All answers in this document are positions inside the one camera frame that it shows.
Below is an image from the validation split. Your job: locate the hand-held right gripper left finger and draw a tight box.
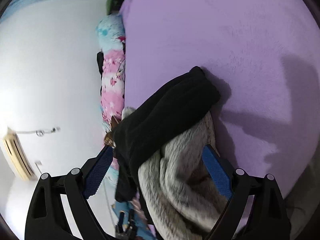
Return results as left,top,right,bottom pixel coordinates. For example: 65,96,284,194
24,145,118,240

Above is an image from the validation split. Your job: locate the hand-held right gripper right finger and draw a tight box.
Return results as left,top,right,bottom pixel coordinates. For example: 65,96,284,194
201,144,292,240

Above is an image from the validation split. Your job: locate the grey furry garment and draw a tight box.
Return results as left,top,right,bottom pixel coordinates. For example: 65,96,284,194
121,106,237,240

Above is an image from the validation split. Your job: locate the large black fleece garment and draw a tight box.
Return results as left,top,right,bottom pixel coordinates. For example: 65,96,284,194
111,66,222,203

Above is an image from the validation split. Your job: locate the brown cartoon print cloth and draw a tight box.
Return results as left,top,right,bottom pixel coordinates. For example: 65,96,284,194
104,115,121,148

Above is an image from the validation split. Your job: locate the pink floral pillow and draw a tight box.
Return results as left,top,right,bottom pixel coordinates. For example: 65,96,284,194
95,14,155,240

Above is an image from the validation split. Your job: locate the small dark cloth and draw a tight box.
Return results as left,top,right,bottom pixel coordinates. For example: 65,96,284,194
96,51,104,76

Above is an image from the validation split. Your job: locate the purple fleece blanket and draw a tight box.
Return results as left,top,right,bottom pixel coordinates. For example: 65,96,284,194
119,0,320,230

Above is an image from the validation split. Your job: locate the white wall cable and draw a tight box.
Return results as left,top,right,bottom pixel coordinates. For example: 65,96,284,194
15,126,61,137

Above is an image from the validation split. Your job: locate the wall air conditioner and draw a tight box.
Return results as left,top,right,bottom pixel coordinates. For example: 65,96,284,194
2,127,38,181

